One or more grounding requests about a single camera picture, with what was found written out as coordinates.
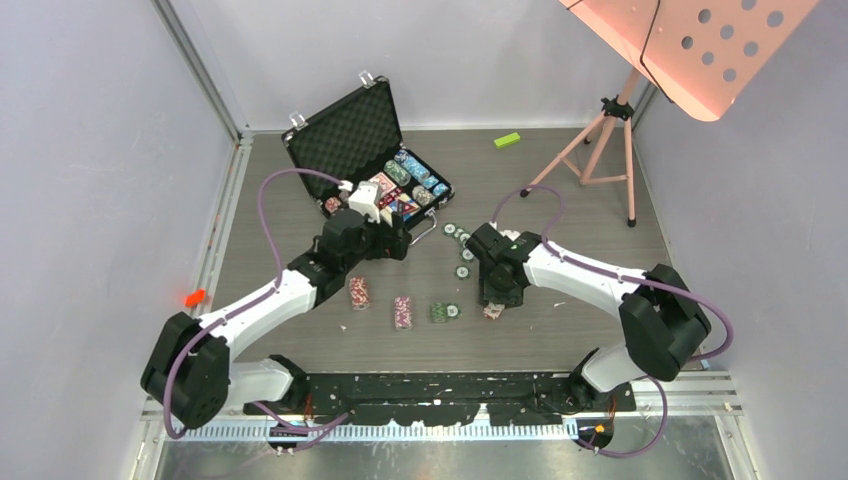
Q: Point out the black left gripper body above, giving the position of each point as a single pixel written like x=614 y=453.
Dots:
x=374 y=244

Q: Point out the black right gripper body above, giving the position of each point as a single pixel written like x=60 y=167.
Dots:
x=493 y=289

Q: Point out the red 100 chip stack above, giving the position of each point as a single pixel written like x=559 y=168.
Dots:
x=493 y=311

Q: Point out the red white chip roll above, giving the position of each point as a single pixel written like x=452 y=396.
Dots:
x=359 y=295

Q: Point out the red playing card box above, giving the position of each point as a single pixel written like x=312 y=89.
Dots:
x=387 y=187

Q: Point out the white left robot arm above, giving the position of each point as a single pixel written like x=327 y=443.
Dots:
x=192 y=370

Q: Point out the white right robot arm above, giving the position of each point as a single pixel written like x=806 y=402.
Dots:
x=662 y=325

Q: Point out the black poker set case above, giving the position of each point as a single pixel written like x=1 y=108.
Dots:
x=349 y=142

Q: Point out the red chip row in case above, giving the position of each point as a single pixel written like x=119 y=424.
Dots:
x=332 y=205

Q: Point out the green 20 chip lone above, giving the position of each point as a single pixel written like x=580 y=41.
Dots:
x=462 y=272

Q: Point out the green 20 chip beside stack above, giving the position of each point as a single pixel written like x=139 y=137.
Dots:
x=453 y=311

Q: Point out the card deck in case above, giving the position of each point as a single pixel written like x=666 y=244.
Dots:
x=403 y=206

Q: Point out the green chip stack lying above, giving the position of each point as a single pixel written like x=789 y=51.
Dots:
x=439 y=312

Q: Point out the green chip row in case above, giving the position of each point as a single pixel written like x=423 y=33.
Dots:
x=397 y=173

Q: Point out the grey chip row in case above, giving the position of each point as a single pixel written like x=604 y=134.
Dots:
x=422 y=196

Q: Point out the blue chip row in case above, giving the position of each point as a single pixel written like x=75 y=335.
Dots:
x=421 y=173

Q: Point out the purple white chip roll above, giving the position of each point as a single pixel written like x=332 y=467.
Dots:
x=402 y=313

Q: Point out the green block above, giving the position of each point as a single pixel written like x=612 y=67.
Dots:
x=507 y=140

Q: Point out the pink tripod stand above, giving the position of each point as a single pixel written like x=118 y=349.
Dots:
x=615 y=111

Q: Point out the pink perforated panel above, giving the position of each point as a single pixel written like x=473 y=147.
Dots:
x=701 y=54

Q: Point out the orange clip on rail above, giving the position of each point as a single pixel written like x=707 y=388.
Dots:
x=195 y=298

